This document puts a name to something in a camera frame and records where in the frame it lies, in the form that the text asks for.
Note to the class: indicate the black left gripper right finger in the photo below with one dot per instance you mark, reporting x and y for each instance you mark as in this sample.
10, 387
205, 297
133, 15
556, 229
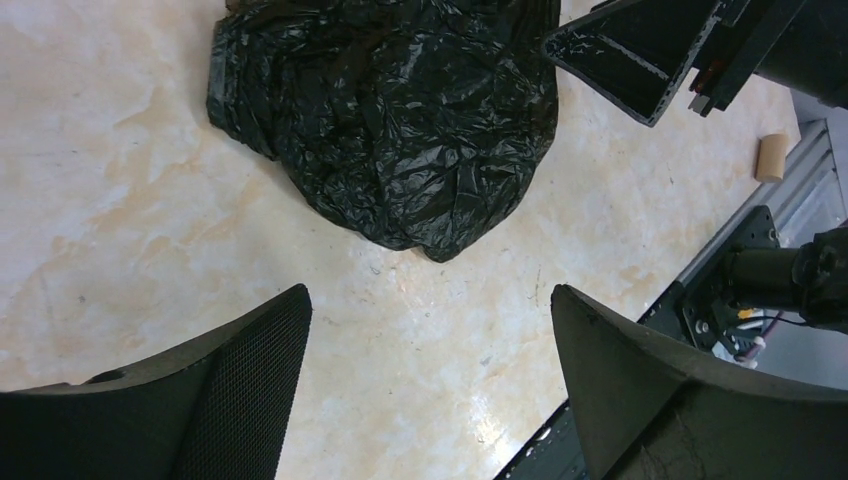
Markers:
647, 406

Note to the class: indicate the black trash bag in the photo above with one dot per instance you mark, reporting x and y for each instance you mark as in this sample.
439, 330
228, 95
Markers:
417, 124

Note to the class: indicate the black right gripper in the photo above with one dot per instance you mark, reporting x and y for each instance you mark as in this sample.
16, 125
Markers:
636, 54

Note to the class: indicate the wooden cylinder block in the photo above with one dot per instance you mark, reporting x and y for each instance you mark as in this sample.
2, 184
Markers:
771, 160

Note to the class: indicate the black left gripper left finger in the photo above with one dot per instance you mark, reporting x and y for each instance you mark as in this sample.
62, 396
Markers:
214, 407

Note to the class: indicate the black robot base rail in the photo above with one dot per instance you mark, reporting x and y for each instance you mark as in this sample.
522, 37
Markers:
780, 261

